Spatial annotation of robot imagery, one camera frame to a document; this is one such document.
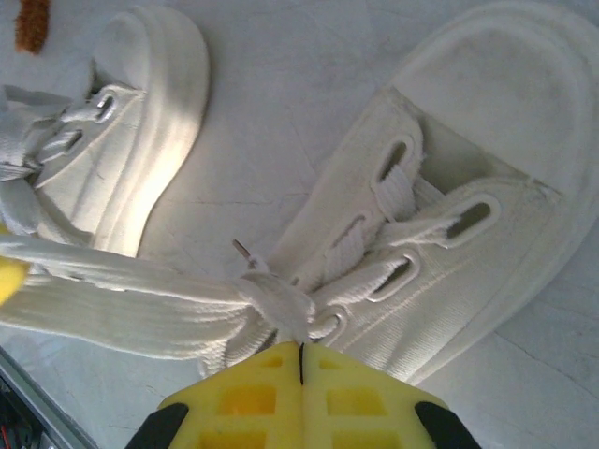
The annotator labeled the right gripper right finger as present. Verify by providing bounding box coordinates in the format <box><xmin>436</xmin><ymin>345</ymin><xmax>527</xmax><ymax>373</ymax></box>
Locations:
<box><xmin>301</xmin><ymin>343</ymin><xmax>474</xmax><ymax>449</ymax></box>

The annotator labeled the brown plush monkey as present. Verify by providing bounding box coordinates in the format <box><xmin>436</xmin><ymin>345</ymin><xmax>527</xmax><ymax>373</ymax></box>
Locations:
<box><xmin>13</xmin><ymin>0</ymin><xmax>51</xmax><ymax>53</ymax></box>

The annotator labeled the aluminium rail frame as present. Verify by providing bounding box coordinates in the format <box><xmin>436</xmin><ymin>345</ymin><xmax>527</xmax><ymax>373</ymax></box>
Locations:
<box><xmin>0</xmin><ymin>345</ymin><xmax>97</xmax><ymax>449</ymax></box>

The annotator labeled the white sneaker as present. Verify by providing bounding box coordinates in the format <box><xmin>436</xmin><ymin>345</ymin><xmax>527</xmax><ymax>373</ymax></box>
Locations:
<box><xmin>0</xmin><ymin>83</ymin><xmax>113</xmax><ymax>244</ymax></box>
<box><xmin>0</xmin><ymin>167</ymin><xmax>469</xmax><ymax>375</ymax></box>

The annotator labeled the white canvas shoe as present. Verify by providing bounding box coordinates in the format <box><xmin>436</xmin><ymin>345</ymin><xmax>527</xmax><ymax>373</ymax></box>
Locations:
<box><xmin>200</xmin><ymin>0</ymin><xmax>599</xmax><ymax>385</ymax></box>
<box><xmin>0</xmin><ymin>5</ymin><xmax>211</xmax><ymax>259</ymax></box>

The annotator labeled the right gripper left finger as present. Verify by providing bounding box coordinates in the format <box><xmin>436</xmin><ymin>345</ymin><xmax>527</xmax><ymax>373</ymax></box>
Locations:
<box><xmin>135</xmin><ymin>340</ymin><xmax>305</xmax><ymax>449</ymax></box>

